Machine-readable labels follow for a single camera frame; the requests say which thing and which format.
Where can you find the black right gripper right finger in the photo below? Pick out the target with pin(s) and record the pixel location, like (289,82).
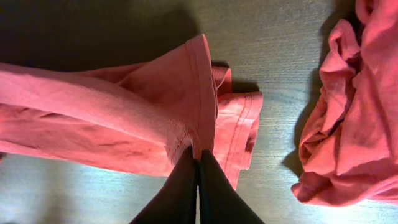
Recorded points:
(219,202)

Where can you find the orange t-shirt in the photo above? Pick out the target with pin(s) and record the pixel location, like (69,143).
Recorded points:
(135,118)

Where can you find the red garment with white letters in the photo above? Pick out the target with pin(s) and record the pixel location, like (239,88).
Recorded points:
(348,147)

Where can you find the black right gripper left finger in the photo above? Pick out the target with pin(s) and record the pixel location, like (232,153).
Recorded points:
(176,202)

